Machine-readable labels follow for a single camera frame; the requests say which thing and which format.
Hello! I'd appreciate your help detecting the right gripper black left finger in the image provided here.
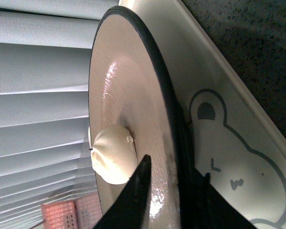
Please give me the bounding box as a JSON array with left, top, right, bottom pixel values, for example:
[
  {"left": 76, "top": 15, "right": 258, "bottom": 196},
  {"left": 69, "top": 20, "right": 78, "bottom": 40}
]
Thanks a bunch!
[{"left": 94, "top": 155, "right": 151, "bottom": 229}]

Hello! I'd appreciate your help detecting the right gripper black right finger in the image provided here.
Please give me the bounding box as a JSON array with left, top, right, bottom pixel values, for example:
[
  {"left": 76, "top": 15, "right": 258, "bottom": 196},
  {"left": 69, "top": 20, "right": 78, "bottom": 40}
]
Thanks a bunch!
[{"left": 180, "top": 167, "right": 258, "bottom": 229}]

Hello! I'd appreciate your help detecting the white steamed bun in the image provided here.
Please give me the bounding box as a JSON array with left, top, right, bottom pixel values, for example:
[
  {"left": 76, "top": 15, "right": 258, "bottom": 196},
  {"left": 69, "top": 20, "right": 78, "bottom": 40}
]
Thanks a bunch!
[{"left": 90, "top": 125, "right": 138, "bottom": 185}]

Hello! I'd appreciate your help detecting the beige plate with black rim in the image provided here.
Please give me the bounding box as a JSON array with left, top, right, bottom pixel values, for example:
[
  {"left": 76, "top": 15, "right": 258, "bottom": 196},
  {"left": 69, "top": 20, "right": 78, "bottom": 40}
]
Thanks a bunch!
[{"left": 89, "top": 6, "right": 194, "bottom": 229}]

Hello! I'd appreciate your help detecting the white bear print tray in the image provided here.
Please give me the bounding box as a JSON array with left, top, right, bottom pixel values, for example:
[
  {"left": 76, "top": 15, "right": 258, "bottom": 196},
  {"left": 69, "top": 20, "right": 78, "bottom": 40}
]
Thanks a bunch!
[{"left": 119, "top": 0, "right": 286, "bottom": 229}]

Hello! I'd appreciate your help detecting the pink plastic crate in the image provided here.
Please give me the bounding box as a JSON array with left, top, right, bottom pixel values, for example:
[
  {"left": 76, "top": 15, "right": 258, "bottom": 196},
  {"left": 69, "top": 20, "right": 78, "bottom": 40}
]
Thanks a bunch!
[{"left": 41, "top": 191, "right": 102, "bottom": 229}]

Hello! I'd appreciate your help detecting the grey pleated curtain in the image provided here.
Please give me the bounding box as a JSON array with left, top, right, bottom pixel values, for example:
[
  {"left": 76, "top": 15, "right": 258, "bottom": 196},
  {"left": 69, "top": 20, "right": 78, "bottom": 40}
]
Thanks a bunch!
[{"left": 0, "top": 0, "right": 118, "bottom": 229}]

